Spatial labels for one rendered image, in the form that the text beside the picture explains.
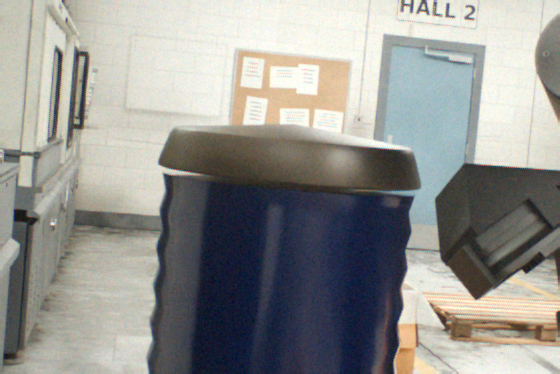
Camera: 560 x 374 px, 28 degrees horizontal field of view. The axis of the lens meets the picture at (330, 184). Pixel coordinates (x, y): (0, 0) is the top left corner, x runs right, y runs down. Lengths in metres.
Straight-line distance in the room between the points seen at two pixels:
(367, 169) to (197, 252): 0.03
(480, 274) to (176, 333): 0.38
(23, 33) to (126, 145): 6.24
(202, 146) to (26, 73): 4.83
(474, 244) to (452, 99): 11.11
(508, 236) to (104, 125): 10.66
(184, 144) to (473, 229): 0.38
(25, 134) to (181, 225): 4.82
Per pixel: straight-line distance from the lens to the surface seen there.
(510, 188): 0.54
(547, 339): 6.89
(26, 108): 4.97
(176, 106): 11.16
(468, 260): 0.53
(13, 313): 5.06
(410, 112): 11.51
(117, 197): 11.18
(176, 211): 0.16
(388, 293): 0.16
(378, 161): 0.15
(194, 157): 0.15
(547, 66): 0.53
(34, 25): 4.98
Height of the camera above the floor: 1.20
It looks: 3 degrees down
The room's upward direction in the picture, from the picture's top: 5 degrees clockwise
